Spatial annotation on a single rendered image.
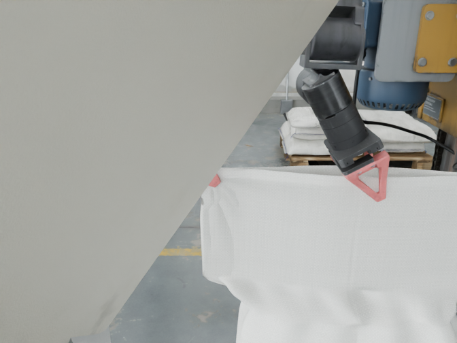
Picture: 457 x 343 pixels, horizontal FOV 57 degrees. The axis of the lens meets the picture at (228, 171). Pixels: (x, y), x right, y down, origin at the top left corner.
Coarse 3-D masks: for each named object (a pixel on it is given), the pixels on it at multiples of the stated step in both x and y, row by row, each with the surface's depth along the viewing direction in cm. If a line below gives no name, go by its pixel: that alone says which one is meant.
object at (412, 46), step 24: (384, 0) 78; (408, 0) 78; (432, 0) 78; (456, 0) 78; (384, 24) 79; (408, 24) 79; (432, 24) 78; (456, 24) 78; (384, 48) 81; (408, 48) 81; (432, 48) 80; (456, 48) 80; (384, 72) 83; (408, 72) 83; (432, 72) 82; (456, 72) 82
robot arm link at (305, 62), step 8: (304, 56) 57; (360, 56) 57; (304, 64) 57; (312, 64) 57; (320, 64) 57; (328, 64) 57; (336, 64) 57; (344, 64) 57; (352, 64) 58; (360, 64) 57; (304, 72) 67; (296, 80) 69; (296, 88) 70; (304, 96) 65
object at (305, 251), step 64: (256, 192) 67; (320, 192) 64; (448, 192) 64; (256, 256) 71; (320, 256) 68; (384, 256) 67; (448, 256) 68; (256, 320) 70; (320, 320) 68; (384, 320) 68; (448, 320) 68
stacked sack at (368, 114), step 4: (360, 112) 403; (364, 112) 401; (368, 112) 401; (372, 112) 398; (376, 112) 397; (380, 112) 396; (384, 112) 396; (388, 112) 397; (392, 112) 398; (396, 112) 399; (400, 112) 400; (404, 112) 401; (364, 116) 389; (368, 116) 387; (372, 116) 387; (376, 116) 385; (380, 116) 386; (384, 116) 385; (388, 116) 385; (392, 116) 384; (396, 116) 384; (400, 116) 383; (404, 116) 383; (408, 116) 383
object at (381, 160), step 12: (384, 156) 59; (348, 168) 60; (360, 168) 59; (372, 168) 60; (384, 168) 60; (348, 180) 60; (360, 180) 62; (384, 180) 61; (372, 192) 62; (384, 192) 62
